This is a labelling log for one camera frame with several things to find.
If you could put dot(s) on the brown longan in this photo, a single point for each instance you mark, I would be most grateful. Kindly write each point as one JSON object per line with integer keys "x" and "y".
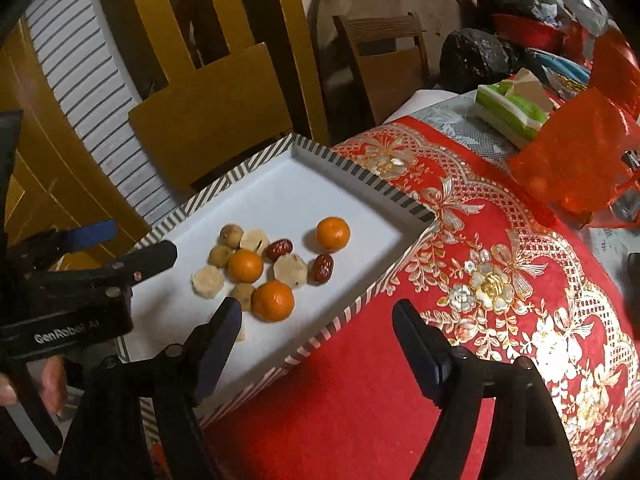
{"x": 220, "y": 255}

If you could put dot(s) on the person's left hand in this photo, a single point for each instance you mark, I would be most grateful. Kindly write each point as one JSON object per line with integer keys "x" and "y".
{"x": 53, "y": 391}

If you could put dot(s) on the pale sugarcane piece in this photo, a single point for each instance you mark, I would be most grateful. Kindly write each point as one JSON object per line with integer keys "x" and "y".
{"x": 207, "y": 282}

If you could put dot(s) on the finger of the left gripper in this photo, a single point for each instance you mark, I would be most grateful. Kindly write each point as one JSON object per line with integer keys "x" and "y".
{"x": 43, "y": 249}
{"x": 115, "y": 277}

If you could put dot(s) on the black plastic bag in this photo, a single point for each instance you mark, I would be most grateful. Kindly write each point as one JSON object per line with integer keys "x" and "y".
{"x": 471, "y": 57}

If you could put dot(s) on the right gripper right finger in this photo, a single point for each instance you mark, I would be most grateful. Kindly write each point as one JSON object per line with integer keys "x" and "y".
{"x": 526, "y": 439}

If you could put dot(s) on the red floral table mat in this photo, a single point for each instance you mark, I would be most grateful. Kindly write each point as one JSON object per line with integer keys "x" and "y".
{"x": 498, "y": 275}

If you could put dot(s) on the yellow wooden chair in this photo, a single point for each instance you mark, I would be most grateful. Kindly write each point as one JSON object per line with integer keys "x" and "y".
{"x": 133, "y": 110}

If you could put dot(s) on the striped white tray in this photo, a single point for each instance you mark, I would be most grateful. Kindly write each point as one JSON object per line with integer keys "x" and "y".
{"x": 305, "y": 237}

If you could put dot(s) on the pale sugarcane chunk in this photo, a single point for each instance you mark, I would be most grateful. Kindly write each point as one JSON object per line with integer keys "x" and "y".
{"x": 291, "y": 270}

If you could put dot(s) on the brown longan fruit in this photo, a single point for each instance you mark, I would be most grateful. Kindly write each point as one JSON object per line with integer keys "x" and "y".
{"x": 231, "y": 235}

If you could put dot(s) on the dark red jujube date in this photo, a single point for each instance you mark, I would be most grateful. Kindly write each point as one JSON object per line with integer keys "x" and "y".
{"x": 278, "y": 248}

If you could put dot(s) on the small orange tangerine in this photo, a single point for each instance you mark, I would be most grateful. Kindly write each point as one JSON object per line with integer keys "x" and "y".
{"x": 245, "y": 266}

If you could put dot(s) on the green white tissue pack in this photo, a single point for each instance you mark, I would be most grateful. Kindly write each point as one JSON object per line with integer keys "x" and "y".
{"x": 516, "y": 107}

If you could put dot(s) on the red jujube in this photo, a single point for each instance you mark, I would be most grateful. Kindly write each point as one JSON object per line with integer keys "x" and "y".
{"x": 322, "y": 269}

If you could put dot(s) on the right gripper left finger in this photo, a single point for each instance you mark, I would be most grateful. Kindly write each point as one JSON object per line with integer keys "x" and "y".
{"x": 106, "y": 439}

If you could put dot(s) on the orange plastic bag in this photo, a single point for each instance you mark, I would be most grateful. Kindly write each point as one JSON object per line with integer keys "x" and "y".
{"x": 594, "y": 131}

